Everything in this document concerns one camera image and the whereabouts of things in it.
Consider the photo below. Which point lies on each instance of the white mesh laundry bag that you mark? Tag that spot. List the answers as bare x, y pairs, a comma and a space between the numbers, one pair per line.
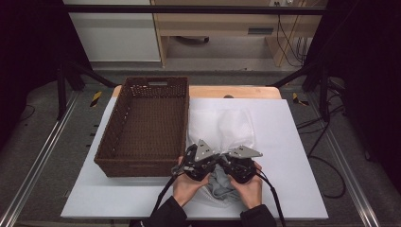
220, 126

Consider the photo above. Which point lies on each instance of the yellow black tape strip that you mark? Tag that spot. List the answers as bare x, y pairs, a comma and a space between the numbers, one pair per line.
296, 98
95, 98

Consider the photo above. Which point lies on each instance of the white cabinet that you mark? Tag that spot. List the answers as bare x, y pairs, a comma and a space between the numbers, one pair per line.
116, 34

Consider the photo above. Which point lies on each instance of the white board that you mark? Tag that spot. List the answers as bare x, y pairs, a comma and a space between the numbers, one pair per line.
283, 142

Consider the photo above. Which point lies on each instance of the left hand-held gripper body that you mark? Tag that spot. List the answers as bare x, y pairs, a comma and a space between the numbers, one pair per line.
197, 164

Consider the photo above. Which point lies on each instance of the brown wicker basket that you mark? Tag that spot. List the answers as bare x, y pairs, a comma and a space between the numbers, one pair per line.
148, 126

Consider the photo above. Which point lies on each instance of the person's left hand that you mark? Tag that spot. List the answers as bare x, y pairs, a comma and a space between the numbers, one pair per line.
187, 189

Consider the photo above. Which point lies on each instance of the black horizontal frame bar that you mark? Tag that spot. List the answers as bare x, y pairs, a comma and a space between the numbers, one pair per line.
189, 9

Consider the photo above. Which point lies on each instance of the black metal stand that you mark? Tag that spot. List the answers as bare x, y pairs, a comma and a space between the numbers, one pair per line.
321, 82
67, 78

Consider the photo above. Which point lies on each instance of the dark curtain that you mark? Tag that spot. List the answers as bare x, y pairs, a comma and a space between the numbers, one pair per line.
28, 47
369, 63

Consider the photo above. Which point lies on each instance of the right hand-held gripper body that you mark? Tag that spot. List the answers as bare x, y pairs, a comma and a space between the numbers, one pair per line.
241, 167

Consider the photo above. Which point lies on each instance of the grey garment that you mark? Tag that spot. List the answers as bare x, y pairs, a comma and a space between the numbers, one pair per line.
220, 186

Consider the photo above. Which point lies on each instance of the aluminium rail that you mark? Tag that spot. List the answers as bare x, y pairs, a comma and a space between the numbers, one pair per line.
41, 151
346, 164

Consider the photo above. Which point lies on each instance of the person's right hand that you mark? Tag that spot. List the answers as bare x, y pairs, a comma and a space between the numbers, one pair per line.
250, 192

